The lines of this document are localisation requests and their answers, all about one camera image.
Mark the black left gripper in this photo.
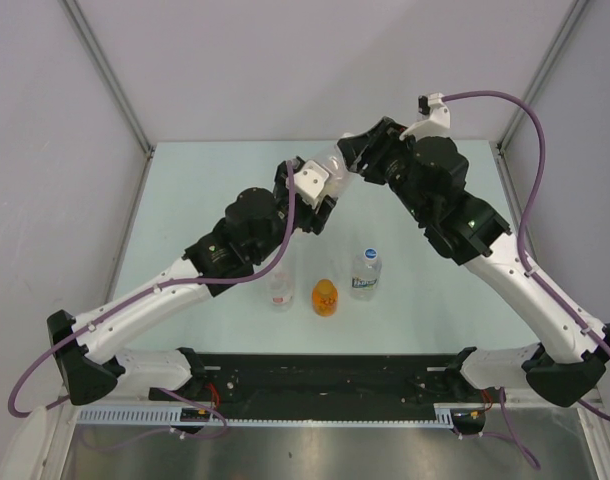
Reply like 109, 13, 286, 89
251, 166, 336, 263

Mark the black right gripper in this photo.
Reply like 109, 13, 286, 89
337, 117, 431, 223

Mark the large clear bottle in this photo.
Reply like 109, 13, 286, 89
314, 145, 356, 200

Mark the clear bottle blue cap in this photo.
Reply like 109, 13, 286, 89
350, 248, 382, 300

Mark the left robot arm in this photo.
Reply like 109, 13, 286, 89
47, 157, 336, 406

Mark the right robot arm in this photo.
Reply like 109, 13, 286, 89
337, 117, 610, 407

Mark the orange juice bottle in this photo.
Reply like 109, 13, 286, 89
312, 279, 338, 317

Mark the small clear bottle white cap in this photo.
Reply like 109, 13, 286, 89
266, 263, 295, 310

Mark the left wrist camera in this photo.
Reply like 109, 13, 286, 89
294, 159, 331, 210

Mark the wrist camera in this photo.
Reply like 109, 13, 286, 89
294, 159, 331, 210
399, 93, 451, 141

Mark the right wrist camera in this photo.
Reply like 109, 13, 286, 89
399, 93, 451, 141

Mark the right aluminium frame post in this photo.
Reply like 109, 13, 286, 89
496, 0, 592, 151

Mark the aluminium frame post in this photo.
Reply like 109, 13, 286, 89
58, 0, 153, 156
496, 0, 592, 151

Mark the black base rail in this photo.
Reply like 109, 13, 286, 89
177, 353, 499, 422

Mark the grey cable duct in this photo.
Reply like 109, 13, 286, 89
79, 404, 459, 429

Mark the left aluminium frame post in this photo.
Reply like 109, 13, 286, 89
58, 0, 153, 156

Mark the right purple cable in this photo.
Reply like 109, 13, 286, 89
442, 90, 610, 424

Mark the purple cable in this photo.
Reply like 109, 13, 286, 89
7, 159, 299, 419
442, 90, 610, 424

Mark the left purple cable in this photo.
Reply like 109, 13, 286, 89
7, 159, 299, 419

